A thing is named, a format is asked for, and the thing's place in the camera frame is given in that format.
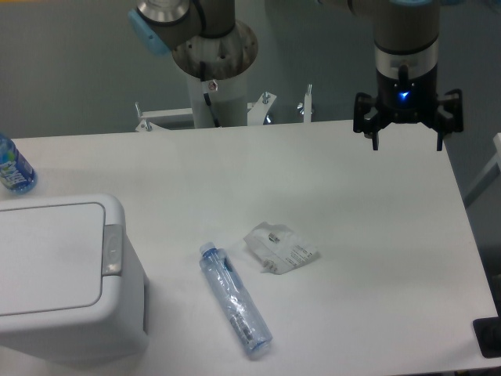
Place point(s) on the white frame leg right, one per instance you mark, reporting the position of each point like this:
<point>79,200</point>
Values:
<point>489,173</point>

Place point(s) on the white lidded trash can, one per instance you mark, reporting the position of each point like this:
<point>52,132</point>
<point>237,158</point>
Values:
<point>55,303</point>

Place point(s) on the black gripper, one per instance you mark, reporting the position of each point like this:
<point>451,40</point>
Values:
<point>418,102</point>

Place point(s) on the blue labelled water bottle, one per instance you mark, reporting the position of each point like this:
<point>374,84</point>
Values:
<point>17,174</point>

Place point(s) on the empty clear plastic bottle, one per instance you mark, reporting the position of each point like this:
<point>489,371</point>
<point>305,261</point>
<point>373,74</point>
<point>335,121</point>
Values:
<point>235,301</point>

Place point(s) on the grey trash can push button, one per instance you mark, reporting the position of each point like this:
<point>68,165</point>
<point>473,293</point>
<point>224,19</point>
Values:
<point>113,244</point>

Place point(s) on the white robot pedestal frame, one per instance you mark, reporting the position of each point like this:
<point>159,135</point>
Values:
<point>216,76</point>

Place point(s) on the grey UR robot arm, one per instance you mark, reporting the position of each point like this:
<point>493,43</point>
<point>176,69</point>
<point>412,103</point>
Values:
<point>405,33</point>

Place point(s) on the clear plastic packet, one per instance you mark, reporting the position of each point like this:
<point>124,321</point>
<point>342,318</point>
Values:
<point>279,249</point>

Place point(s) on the black clamp at table edge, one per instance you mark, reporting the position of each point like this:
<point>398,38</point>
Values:
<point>487,331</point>

